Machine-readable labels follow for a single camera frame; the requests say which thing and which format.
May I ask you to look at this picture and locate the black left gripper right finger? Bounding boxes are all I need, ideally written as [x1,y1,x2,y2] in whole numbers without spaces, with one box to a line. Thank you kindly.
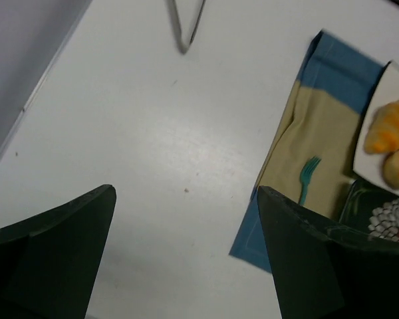
[257,187,399,318]

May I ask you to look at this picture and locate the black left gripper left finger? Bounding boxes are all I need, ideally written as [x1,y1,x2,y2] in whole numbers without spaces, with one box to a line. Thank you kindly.
[0,185,116,318]

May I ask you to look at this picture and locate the silver metal tongs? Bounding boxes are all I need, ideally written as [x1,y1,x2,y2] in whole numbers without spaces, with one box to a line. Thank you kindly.
[166,0,207,55]

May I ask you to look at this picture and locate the black floral square plate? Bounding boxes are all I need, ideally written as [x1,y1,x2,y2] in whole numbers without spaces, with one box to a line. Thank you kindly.
[339,179,399,242]

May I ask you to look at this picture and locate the teal fork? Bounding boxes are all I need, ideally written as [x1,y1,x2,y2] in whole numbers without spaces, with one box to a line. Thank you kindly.
[299,156,321,206]

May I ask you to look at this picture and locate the blue and beige placemat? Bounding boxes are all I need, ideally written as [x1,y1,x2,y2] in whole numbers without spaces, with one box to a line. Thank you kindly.
[228,29,392,274]

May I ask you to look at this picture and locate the orange croissant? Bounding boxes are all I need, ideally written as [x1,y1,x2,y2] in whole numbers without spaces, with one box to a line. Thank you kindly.
[364,100,399,154]

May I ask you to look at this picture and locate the white rectangular plate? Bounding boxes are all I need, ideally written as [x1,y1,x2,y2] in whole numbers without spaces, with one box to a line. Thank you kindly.
[353,62,399,195]

